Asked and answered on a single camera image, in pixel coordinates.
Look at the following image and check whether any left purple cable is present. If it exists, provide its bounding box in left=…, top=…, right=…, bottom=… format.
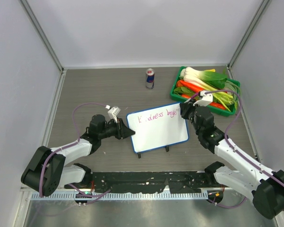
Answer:
left=38, top=103, right=112, bottom=209

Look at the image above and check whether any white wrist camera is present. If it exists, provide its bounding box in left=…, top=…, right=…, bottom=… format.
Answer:
left=193, top=90, right=213, bottom=106
left=107, top=106, right=120, bottom=123

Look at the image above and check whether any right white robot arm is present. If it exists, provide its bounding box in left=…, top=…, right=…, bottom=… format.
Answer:
left=179, top=100, right=284, bottom=219

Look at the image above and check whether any green plastic tray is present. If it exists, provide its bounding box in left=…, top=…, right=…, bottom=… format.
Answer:
left=170, top=66, right=240, bottom=116

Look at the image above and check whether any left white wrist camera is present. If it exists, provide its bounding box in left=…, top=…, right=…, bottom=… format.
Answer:
left=107, top=106, right=120, bottom=123

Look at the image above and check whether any red bull can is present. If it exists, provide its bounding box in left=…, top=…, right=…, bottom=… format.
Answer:
left=145, top=69, right=155, bottom=89

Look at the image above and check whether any small orange carrot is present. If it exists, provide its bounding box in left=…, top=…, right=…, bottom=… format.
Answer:
left=181, top=93, right=227, bottom=111

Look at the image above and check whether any white green bok choy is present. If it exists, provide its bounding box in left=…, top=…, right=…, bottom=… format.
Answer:
left=179, top=67, right=228, bottom=89

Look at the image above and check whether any white slotted cable duct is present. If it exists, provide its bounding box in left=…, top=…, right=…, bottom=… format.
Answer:
left=30, top=190, right=208, bottom=201

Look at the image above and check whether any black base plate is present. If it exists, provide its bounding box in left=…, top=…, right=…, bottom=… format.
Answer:
left=73, top=171, right=224, bottom=194

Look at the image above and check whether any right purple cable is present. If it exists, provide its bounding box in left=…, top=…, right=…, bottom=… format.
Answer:
left=204, top=89, right=284, bottom=212

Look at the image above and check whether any green onion bunch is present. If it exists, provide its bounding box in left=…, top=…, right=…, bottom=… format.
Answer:
left=191, top=79, right=241, bottom=112

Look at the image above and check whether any large orange carrot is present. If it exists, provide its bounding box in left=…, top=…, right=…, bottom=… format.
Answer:
left=174, top=80, right=204, bottom=96

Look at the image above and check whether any blue framed whiteboard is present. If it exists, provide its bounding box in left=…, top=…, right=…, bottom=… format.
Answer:
left=126, top=102, right=189, bottom=155

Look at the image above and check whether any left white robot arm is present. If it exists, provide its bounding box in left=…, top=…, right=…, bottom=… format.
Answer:
left=21, top=114, right=135, bottom=197

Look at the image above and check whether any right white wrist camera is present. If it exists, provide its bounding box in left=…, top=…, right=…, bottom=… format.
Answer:
left=193, top=90, right=213, bottom=106

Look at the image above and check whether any purple cable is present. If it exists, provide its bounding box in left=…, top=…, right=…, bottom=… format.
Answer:
left=38, top=103, right=112, bottom=209
left=204, top=89, right=284, bottom=212

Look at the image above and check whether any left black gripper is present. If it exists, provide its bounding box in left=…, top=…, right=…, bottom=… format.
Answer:
left=99, top=117, right=135, bottom=140

